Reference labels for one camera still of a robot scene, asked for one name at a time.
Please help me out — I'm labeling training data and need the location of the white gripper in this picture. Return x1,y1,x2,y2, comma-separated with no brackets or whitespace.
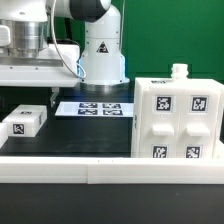
0,44,78,106

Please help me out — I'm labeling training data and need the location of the white cabinet body box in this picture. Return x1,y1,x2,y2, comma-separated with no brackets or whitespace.
131,64,224,159

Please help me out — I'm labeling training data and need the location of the white marker sheet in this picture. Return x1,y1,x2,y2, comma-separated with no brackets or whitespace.
55,102,133,117

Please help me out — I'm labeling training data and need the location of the white cabinet top block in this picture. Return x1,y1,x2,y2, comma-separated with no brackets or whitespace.
3,105,47,137

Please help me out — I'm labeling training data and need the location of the white L-shaped boundary frame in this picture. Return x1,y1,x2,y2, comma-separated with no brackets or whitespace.
0,120,224,184

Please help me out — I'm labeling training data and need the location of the white cabinet door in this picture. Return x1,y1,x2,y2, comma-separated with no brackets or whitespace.
178,91,219,159
144,93,178,158

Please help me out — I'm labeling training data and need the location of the white thin cable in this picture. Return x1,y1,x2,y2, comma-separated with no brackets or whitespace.
49,0,88,81

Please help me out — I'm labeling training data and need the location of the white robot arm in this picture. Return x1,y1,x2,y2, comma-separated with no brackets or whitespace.
0,0,129,96

